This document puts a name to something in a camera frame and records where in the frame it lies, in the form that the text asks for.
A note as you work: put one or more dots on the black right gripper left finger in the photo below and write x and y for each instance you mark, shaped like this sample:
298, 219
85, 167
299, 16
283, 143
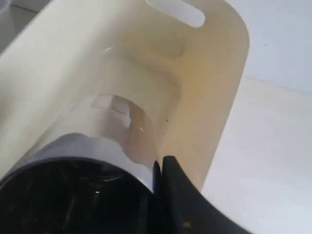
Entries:
157, 179

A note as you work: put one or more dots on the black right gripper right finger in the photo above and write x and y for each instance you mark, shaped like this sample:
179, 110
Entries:
186, 210

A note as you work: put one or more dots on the stainless steel cup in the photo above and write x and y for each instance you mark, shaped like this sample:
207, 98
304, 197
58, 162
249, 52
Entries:
92, 172

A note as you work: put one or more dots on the cream plastic bin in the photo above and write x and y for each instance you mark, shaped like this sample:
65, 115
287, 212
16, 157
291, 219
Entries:
180, 61

